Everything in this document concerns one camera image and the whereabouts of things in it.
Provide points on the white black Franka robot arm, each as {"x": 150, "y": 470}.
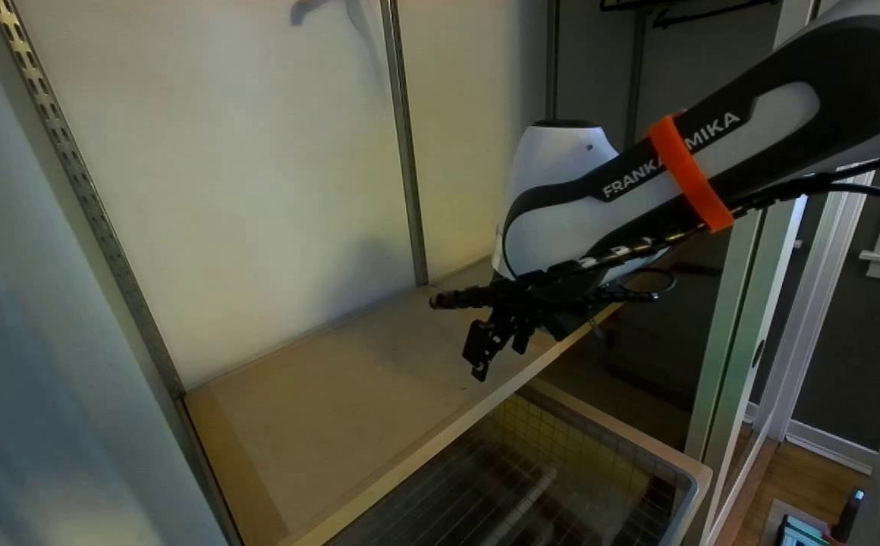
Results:
{"x": 580, "y": 217}

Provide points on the wooden shelf board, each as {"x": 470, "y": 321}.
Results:
{"x": 318, "y": 431}

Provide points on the metal shelf upright middle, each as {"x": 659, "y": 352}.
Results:
{"x": 394, "y": 37}

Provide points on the white door frame post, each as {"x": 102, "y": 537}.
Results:
{"x": 751, "y": 283}

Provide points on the wire mesh tray with frame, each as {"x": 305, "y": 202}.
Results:
{"x": 543, "y": 468}

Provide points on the slotted metal shelf upright left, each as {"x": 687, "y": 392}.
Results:
{"x": 129, "y": 298}

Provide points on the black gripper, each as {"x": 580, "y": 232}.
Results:
{"x": 514, "y": 317}

